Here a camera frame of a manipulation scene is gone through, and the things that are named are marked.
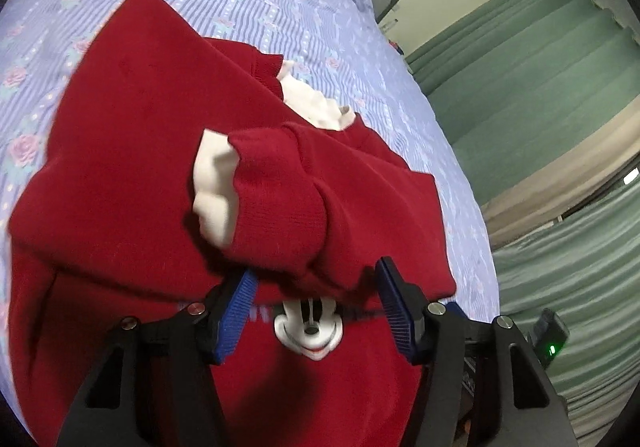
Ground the beige curtain band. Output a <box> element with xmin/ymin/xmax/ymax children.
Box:
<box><xmin>480</xmin><ymin>94</ymin><xmax>640</xmax><ymax>248</ymax></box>

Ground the red sweater with white collar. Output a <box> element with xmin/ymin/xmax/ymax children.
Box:
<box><xmin>7</xmin><ymin>0</ymin><xmax>458</xmax><ymax>447</ymax></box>

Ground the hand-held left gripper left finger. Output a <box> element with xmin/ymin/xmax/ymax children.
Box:
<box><xmin>57</xmin><ymin>269</ymin><xmax>261</xmax><ymax>447</ymax></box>

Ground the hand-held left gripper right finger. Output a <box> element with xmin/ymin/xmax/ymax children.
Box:
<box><xmin>375</xmin><ymin>256</ymin><xmax>583</xmax><ymax>447</ymax></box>

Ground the green curtain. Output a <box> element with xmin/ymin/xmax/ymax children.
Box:
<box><xmin>492</xmin><ymin>184</ymin><xmax>640</xmax><ymax>435</ymax></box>
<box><xmin>405</xmin><ymin>0</ymin><xmax>640</xmax><ymax>205</ymax></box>

